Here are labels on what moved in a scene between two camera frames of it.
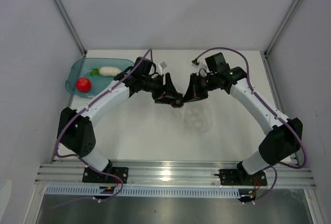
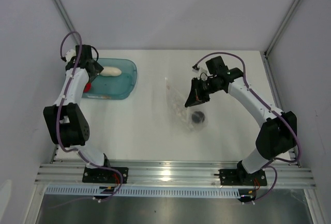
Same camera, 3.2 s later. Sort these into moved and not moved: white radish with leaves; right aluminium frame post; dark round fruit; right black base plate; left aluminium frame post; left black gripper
Moved: dark round fruit; left black gripper
Not moved: left aluminium frame post; white radish with leaves; right black base plate; right aluminium frame post
